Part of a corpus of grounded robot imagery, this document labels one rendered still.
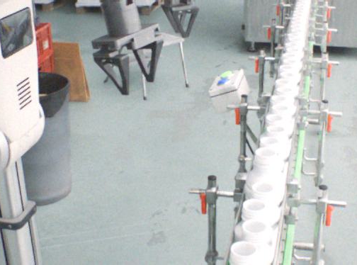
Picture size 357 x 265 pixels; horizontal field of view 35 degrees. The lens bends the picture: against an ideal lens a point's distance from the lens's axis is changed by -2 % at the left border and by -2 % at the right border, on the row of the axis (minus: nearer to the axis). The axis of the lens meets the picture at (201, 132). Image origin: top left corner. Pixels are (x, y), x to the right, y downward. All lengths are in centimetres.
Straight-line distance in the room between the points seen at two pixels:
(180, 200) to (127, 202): 29
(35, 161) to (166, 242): 82
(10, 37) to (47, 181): 198
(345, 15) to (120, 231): 353
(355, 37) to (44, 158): 359
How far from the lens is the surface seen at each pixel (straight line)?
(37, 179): 318
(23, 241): 151
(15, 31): 130
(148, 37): 96
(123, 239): 291
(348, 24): 579
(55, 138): 311
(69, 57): 453
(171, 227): 298
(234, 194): 109
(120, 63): 93
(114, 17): 94
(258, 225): 87
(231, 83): 156
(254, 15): 581
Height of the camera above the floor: 163
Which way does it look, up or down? 24 degrees down
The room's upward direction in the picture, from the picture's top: straight up
